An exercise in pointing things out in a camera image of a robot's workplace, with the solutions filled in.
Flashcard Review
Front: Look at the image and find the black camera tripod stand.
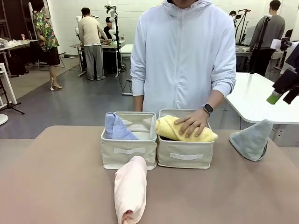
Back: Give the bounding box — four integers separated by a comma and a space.
250, 15, 272, 75

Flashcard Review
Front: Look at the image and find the white shelf frame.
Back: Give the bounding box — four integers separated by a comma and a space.
0, 63, 18, 108

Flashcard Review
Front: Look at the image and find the black floor tripod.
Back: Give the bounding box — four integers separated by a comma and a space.
0, 77, 25, 115

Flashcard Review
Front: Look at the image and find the black smart wristwatch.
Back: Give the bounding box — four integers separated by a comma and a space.
200, 103, 214, 116

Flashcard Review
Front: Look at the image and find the yellow towel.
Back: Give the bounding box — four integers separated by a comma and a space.
155, 115, 219, 142

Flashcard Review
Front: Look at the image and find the woman in floral shirt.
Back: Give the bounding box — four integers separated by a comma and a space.
32, 0, 64, 91

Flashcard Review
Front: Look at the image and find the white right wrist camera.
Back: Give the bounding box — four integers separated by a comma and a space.
270, 38, 293, 51

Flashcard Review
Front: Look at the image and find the pink rolled towel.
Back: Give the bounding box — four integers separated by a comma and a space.
114, 155, 148, 224

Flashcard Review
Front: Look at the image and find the beige fabric storage bin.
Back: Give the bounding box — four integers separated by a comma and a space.
100, 111, 158, 170
156, 108, 215, 169

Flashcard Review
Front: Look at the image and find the person's left hand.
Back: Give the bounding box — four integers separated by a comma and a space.
174, 107, 209, 138

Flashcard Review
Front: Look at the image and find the man in grey sweater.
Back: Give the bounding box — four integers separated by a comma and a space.
249, 0, 286, 77

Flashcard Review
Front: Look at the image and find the grey background work table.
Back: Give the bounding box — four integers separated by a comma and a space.
0, 39, 38, 73

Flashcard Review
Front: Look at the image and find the grey cone-folded towel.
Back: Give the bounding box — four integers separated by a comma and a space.
228, 119, 274, 162

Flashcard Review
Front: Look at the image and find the person's right hand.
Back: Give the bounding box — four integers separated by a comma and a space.
133, 95, 144, 112

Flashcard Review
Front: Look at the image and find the blue cone-folded towel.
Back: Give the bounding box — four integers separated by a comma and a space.
104, 112, 140, 141

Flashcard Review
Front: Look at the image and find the person's left forearm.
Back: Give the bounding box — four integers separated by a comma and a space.
205, 90, 227, 112

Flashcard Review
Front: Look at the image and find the white side table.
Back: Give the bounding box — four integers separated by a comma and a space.
223, 72, 299, 125

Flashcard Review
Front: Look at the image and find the man in cream sweater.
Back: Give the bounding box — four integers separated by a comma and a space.
77, 7, 107, 81

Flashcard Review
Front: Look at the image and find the seated person in black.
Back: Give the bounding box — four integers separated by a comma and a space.
102, 16, 115, 41

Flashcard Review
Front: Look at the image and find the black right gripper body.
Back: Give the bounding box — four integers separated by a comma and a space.
285, 43, 299, 81

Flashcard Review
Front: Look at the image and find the person in white hoodie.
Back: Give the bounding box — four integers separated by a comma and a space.
130, 0, 237, 113

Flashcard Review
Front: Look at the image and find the background desk with items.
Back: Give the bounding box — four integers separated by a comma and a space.
69, 39, 126, 78

